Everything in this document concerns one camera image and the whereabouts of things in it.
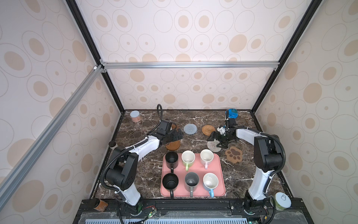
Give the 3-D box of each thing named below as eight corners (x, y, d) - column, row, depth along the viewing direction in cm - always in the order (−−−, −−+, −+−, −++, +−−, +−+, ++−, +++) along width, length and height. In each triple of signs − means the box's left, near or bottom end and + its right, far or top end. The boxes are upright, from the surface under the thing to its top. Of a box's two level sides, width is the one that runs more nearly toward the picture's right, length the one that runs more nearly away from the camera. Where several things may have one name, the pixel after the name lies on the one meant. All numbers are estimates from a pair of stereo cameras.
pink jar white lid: (131, 122, 114) (128, 117, 109) (133, 115, 119) (131, 110, 115) (140, 122, 114) (138, 117, 109) (141, 115, 119) (140, 110, 115)
